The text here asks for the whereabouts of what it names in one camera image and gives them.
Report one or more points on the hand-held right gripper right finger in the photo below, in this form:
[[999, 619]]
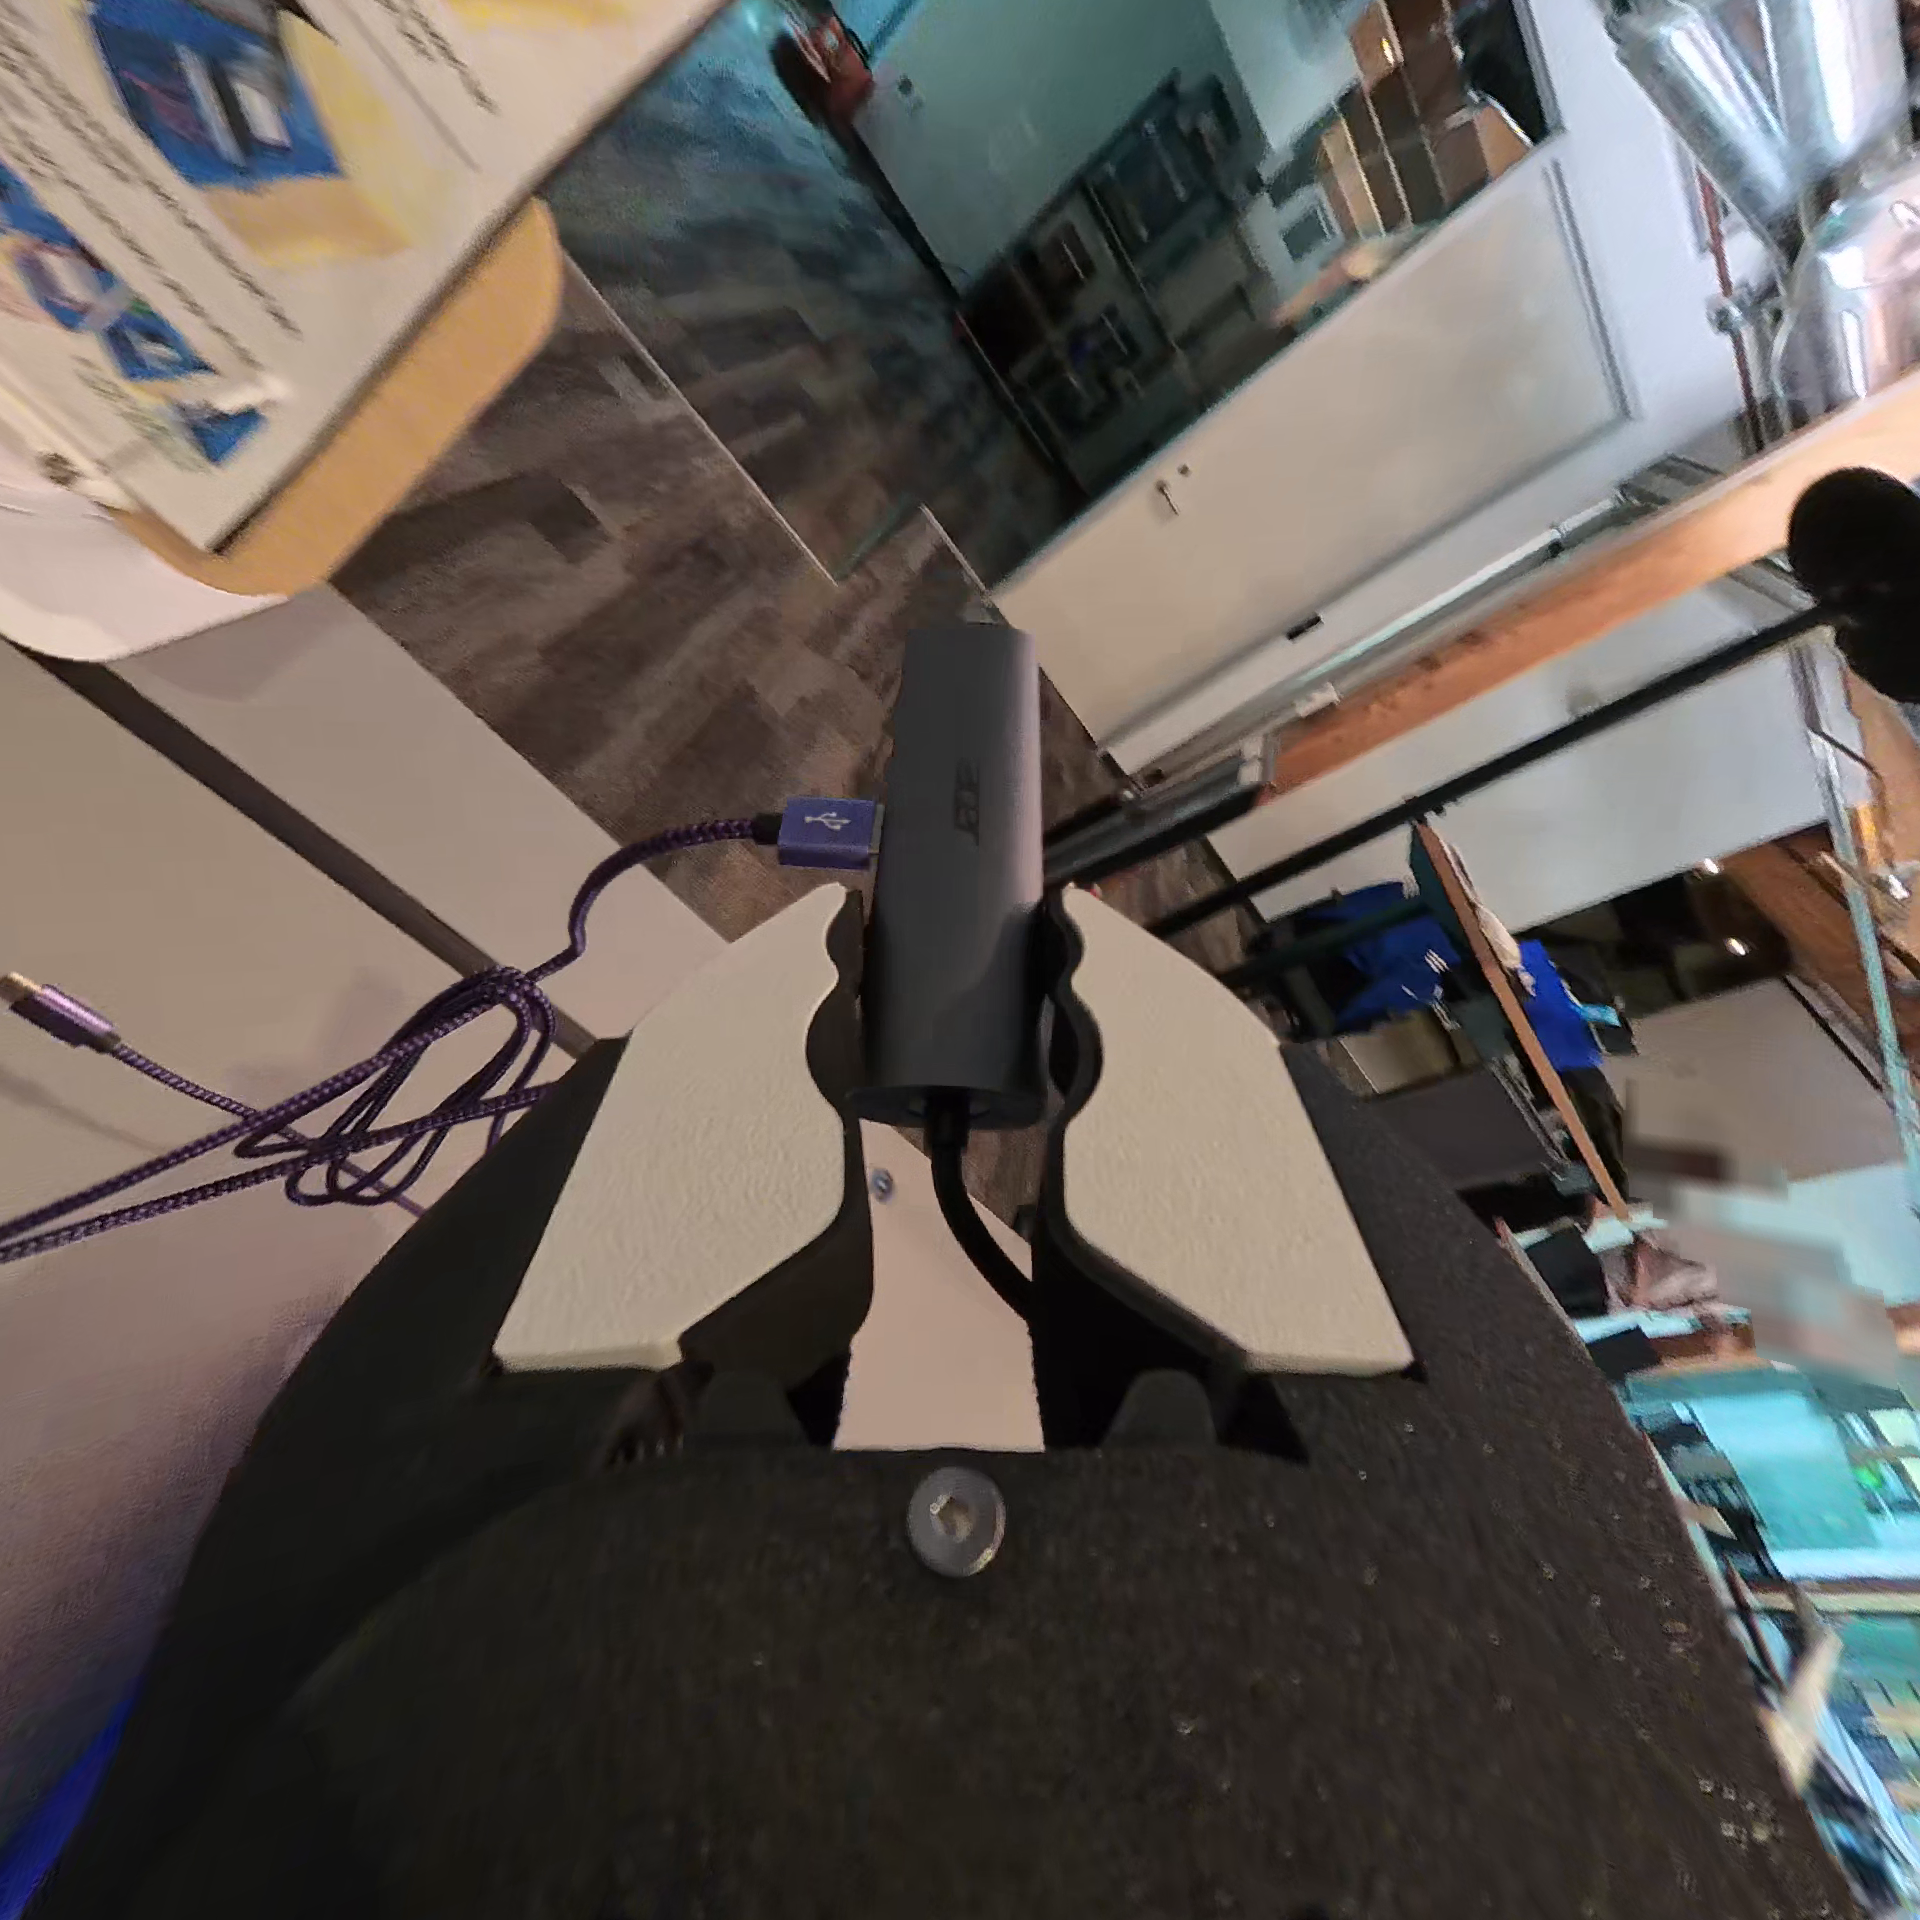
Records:
[[1214, 1185]]

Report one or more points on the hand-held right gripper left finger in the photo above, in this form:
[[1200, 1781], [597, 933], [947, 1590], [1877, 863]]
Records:
[[692, 1185]]

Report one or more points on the workbench with wooden top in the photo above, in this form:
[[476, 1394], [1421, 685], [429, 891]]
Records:
[[1516, 1019]]

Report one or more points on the white office pod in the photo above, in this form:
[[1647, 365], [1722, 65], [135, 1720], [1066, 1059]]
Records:
[[1349, 450]]

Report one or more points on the wooden pillar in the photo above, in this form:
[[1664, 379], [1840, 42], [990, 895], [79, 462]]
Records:
[[1651, 555]]

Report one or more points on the black pole with foam ball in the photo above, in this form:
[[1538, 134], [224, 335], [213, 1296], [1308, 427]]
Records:
[[1852, 541]]

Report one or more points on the printed instruction sheet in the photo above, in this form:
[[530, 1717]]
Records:
[[224, 225]]

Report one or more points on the silver ventilation duct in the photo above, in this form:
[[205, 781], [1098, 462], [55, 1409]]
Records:
[[1725, 89]]

